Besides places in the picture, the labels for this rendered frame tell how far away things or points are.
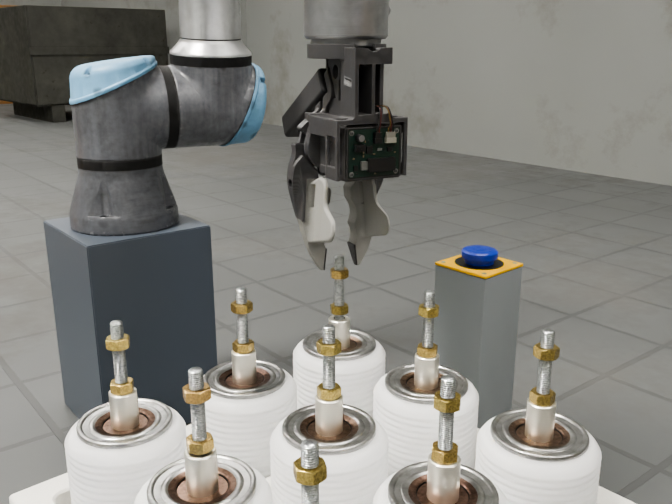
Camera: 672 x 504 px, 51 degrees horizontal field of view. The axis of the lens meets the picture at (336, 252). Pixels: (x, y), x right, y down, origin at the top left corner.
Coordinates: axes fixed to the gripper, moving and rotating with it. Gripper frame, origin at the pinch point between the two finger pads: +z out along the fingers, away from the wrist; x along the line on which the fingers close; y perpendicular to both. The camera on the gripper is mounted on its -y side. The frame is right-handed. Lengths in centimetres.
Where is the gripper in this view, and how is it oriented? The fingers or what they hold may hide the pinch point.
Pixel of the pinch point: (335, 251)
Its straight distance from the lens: 71.1
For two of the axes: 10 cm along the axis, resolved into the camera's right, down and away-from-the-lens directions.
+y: 4.5, 2.5, -8.6
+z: 0.0, 9.6, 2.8
